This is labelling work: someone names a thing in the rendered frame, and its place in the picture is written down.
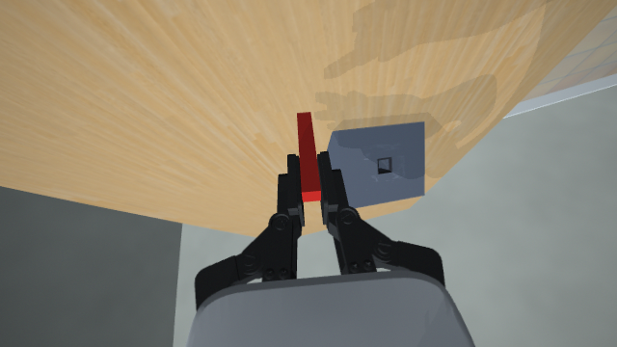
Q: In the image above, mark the red rectangular bar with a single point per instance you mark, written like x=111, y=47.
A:
x=310, y=182

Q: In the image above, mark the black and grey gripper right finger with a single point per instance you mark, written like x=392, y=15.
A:
x=360, y=247

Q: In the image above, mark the blue-grey sloped panel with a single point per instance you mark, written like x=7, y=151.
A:
x=400, y=172

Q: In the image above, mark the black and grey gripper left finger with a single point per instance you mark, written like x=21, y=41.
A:
x=274, y=250

